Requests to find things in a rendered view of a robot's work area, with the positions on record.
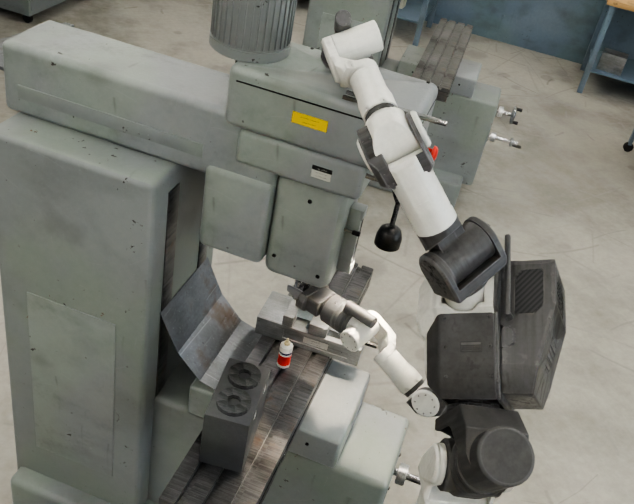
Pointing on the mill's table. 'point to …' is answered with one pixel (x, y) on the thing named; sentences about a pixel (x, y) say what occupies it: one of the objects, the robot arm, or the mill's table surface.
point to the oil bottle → (285, 354)
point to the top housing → (311, 102)
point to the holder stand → (234, 415)
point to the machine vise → (288, 326)
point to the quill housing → (306, 232)
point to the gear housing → (302, 164)
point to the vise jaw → (318, 327)
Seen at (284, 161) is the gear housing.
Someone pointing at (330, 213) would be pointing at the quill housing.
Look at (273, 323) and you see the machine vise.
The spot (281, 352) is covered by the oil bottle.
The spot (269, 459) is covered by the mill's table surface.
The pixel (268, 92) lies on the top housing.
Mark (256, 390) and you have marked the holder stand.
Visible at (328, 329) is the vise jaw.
